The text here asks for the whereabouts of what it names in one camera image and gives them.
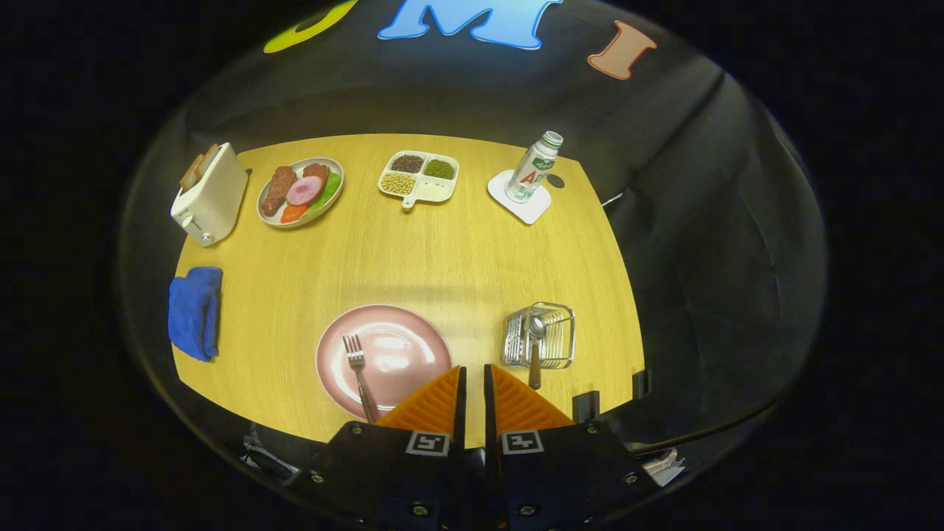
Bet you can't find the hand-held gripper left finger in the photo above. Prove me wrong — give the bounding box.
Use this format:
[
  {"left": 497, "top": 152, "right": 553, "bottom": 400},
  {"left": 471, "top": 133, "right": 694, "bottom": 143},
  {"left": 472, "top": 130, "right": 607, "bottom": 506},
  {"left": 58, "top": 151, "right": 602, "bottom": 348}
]
[{"left": 299, "top": 365, "right": 486, "bottom": 531}]

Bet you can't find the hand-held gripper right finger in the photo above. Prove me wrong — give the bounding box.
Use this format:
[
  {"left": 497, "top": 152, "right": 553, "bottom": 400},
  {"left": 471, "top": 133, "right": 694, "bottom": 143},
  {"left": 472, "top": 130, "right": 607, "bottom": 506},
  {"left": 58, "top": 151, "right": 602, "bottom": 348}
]
[{"left": 483, "top": 364, "right": 657, "bottom": 531}]

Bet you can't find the wooden handled metal spoon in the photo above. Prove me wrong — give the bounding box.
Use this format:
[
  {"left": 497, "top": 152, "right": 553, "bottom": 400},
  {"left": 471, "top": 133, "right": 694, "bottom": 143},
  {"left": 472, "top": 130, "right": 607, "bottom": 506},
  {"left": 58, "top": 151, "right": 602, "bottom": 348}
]
[{"left": 527, "top": 316, "right": 546, "bottom": 391}]

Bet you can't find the wooden handled metal fork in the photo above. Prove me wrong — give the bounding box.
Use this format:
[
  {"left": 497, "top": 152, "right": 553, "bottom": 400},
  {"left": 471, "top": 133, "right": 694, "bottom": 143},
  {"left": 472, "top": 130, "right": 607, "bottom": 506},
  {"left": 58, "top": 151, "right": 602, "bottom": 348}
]
[{"left": 343, "top": 334, "right": 380, "bottom": 424}]

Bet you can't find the round pink plate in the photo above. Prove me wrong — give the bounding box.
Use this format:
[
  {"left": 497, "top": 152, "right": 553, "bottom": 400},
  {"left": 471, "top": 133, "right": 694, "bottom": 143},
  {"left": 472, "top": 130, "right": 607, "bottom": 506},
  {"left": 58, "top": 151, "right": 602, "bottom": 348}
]
[{"left": 316, "top": 305, "right": 453, "bottom": 421}]

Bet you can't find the white square coaster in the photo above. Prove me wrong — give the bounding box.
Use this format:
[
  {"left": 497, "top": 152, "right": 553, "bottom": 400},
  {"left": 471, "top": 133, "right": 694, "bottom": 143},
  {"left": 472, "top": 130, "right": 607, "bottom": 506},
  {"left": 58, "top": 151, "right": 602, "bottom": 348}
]
[{"left": 487, "top": 170, "right": 552, "bottom": 226}]

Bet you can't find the white divided dish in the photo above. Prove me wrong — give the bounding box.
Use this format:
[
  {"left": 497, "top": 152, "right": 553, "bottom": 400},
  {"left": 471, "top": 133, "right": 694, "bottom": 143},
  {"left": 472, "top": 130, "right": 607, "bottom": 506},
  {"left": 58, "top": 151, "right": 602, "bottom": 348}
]
[{"left": 378, "top": 150, "right": 459, "bottom": 211}]

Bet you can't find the white drink bottle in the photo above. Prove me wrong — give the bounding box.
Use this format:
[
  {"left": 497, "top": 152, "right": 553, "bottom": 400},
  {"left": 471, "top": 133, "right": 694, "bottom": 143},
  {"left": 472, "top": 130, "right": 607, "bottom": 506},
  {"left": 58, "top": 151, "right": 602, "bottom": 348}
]
[{"left": 504, "top": 131, "right": 564, "bottom": 204}]

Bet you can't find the white oval food plate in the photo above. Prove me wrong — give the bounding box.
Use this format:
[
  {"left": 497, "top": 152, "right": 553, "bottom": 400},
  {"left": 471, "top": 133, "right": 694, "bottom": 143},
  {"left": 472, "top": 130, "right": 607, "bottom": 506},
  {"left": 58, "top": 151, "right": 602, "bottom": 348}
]
[{"left": 257, "top": 157, "right": 345, "bottom": 229}]

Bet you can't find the green lettuce leaf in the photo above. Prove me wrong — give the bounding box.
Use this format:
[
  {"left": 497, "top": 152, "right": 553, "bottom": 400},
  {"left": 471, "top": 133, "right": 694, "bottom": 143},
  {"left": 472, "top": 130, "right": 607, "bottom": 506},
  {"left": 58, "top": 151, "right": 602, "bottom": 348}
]
[{"left": 306, "top": 172, "right": 342, "bottom": 216}]

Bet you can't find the pink ham slice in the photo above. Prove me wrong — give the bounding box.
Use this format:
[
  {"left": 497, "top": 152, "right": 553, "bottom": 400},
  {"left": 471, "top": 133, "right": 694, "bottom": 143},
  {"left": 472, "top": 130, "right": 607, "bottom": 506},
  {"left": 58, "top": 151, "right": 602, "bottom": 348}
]
[{"left": 286, "top": 176, "right": 324, "bottom": 207}]

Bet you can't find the large brown steak piece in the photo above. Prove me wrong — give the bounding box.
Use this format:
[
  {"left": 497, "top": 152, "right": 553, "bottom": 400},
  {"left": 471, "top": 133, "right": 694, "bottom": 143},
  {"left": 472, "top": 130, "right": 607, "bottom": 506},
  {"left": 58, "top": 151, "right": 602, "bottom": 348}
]
[{"left": 261, "top": 166, "right": 297, "bottom": 217}]

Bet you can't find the folded blue cloth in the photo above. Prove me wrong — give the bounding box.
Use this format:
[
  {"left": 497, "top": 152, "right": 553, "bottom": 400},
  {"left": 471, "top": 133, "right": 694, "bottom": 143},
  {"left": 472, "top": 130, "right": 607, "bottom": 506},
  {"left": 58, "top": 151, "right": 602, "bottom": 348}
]
[{"left": 167, "top": 266, "right": 223, "bottom": 362}]

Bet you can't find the white toaster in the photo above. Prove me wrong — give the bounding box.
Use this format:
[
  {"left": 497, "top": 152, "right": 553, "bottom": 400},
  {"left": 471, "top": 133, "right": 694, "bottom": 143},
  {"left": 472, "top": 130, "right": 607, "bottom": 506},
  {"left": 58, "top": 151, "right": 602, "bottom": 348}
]
[{"left": 170, "top": 142, "right": 249, "bottom": 246}]

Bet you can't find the metal wire cutlery rack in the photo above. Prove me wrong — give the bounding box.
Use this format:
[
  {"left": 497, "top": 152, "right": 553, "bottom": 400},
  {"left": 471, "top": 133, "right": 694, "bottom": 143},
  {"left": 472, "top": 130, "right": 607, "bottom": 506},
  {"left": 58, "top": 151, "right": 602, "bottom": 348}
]
[{"left": 501, "top": 302, "right": 576, "bottom": 369}]

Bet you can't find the dark cable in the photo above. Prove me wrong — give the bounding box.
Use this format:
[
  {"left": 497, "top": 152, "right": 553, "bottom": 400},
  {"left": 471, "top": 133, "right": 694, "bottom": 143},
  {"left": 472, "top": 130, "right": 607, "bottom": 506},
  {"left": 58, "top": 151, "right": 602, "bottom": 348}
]
[{"left": 623, "top": 395, "right": 786, "bottom": 452}]

